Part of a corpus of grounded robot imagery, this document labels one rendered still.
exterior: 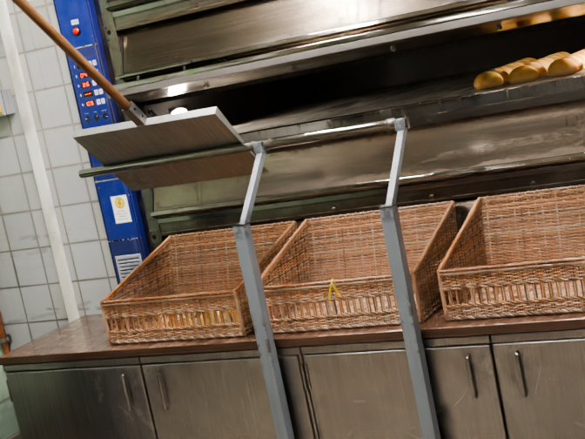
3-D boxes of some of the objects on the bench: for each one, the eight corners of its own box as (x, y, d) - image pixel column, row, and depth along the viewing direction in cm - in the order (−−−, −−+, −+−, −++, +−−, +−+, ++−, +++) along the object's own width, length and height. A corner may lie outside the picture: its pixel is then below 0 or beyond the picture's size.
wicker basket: (490, 278, 357) (476, 196, 353) (669, 263, 330) (655, 173, 326) (441, 323, 315) (425, 230, 311) (642, 309, 288) (626, 207, 284)
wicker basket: (184, 305, 413) (168, 234, 409) (314, 294, 386) (299, 219, 382) (105, 346, 372) (87, 267, 368) (245, 338, 344) (227, 253, 340)
